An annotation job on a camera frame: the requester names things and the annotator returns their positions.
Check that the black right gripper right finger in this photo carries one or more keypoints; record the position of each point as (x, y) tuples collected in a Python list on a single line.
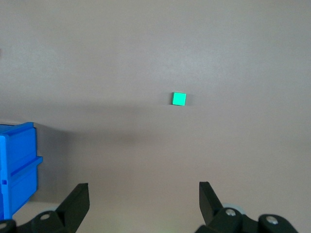
[(211, 208)]

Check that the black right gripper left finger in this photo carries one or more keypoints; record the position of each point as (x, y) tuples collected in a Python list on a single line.
[(73, 206)]

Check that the green cube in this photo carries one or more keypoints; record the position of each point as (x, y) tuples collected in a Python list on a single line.
[(179, 99)]

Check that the blue plastic storage bin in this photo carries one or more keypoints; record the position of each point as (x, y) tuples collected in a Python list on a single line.
[(19, 165)]

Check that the large table cover mat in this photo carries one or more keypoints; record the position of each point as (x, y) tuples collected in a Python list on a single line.
[(155, 48)]

